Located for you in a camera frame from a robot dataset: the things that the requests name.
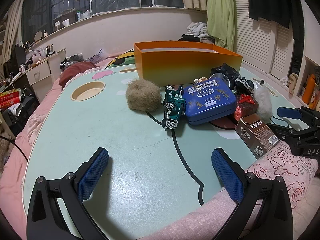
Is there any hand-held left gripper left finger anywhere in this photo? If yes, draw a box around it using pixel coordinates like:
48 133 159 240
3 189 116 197
26 147 110 240

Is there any black lace cloth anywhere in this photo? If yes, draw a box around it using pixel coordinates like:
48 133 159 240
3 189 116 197
235 79 262 96

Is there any orange bottle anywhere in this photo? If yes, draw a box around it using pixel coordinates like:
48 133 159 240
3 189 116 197
301 73 316 105

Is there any brown fluffy ball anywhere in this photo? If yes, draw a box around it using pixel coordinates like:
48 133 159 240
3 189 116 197
125 78 162 112

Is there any black cable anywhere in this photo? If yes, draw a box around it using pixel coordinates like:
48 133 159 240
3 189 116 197
0 136 28 167

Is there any red foil item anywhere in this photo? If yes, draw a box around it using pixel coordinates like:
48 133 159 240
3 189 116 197
234 94 259 121

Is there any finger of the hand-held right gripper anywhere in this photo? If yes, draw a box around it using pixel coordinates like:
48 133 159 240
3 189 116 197
277 106 312 120
266 123 299 140

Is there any green curtain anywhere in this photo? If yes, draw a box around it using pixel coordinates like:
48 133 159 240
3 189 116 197
206 0 236 51

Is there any white clothes pile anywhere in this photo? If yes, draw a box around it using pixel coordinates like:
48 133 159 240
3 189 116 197
186 22 208 37

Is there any round silver tin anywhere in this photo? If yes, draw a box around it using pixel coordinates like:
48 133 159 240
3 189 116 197
209 73 231 87

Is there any dark red pillow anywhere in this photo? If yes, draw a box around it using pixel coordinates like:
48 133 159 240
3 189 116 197
59 62 101 87

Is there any orange cardboard box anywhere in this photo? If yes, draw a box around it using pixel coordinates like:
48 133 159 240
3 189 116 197
134 41 243 86

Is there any black clothes pile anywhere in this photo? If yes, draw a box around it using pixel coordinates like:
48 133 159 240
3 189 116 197
178 33 202 43

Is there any black hanging garment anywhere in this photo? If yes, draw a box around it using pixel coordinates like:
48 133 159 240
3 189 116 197
247 0 305 41

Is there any brown cardboard pack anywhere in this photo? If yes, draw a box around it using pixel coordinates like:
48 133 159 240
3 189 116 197
235 113 280 160

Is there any beige curtain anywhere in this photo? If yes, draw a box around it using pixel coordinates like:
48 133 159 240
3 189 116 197
2 0 28 64

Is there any red printed package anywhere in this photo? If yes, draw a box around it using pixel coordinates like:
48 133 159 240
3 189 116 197
0 88 22 110

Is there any white shelf unit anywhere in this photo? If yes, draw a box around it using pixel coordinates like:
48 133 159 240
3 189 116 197
287 56 320 112

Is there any white fluffy pouch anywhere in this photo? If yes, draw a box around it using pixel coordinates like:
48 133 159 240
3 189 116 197
253 81 273 121

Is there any black plastic bag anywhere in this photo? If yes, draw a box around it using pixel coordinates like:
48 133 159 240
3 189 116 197
210 63 241 90

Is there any blue tin box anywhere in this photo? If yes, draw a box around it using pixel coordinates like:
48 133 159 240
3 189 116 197
180 77 237 126

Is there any green toy truck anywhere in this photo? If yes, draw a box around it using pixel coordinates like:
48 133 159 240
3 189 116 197
161 84 187 131

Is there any mint green desktop table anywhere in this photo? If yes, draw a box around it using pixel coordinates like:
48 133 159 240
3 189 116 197
22 64 293 222

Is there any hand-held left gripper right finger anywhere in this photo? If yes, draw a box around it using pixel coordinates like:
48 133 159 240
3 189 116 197
211 147 293 240

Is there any colourful cartoon cushion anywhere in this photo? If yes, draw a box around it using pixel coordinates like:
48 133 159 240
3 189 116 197
101 49 136 68

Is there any white drawer cabinet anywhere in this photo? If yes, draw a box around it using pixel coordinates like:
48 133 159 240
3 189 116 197
26 59 52 86

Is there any white louvered closet door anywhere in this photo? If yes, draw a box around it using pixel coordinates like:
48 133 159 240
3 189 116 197
232 0 298 76

